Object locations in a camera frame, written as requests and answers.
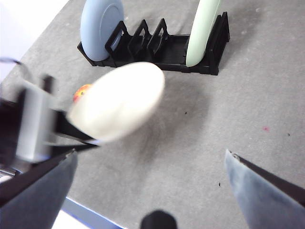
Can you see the pale blue plate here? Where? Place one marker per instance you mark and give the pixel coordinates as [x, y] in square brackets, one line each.
[95, 28]

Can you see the black plate rack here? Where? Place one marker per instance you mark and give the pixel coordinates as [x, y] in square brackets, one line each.
[174, 50]

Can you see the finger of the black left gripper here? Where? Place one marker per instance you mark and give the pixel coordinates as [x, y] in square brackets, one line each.
[71, 147]
[68, 127]

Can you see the pale yellow plate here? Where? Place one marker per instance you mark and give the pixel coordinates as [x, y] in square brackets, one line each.
[119, 102]

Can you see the pale green plate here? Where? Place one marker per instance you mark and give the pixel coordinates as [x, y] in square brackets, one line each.
[200, 35]

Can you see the red apple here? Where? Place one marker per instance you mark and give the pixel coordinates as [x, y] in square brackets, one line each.
[79, 93]

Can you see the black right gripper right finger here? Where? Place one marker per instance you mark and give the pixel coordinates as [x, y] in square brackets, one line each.
[269, 202]

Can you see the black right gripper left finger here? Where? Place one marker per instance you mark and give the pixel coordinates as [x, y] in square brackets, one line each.
[35, 202]

